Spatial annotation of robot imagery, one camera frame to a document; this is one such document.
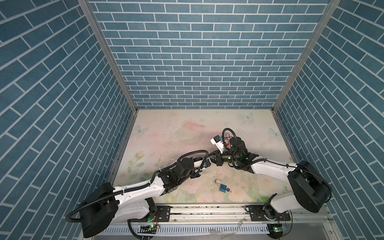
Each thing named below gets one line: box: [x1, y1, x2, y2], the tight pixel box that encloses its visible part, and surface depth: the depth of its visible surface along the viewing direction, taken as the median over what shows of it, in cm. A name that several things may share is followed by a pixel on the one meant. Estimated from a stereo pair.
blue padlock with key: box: [215, 178, 232, 193], surface depth 83 cm
